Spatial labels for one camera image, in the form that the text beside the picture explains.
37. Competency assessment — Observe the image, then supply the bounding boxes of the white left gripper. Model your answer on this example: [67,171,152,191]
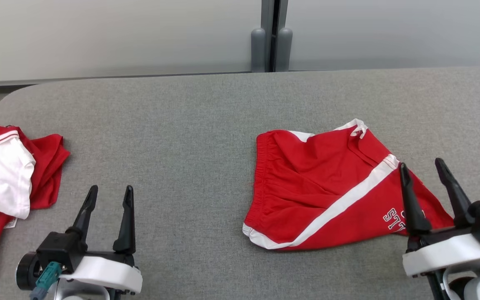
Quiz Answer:
[58,185,143,295]

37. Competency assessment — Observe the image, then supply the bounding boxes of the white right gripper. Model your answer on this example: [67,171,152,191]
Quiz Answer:
[398,157,480,279]

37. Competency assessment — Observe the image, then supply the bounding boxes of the red basketball jersey white sleeves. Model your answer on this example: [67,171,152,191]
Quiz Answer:
[0,124,71,285]

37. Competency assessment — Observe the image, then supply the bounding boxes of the red shorts white stripe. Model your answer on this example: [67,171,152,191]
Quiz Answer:
[242,118,454,251]

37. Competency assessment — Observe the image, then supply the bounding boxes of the white partition panel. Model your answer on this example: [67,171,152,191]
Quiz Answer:
[0,0,264,87]
[286,0,480,71]

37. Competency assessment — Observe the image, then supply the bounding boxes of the teal camera cable connector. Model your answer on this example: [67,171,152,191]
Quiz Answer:
[29,261,63,300]

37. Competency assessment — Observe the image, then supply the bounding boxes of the grey partition post with feet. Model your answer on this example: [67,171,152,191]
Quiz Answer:
[250,0,293,73]

